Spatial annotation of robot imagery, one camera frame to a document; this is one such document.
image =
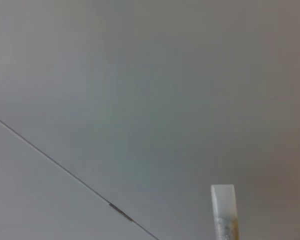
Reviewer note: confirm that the grey marker pen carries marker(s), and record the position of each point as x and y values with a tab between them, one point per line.
225	215

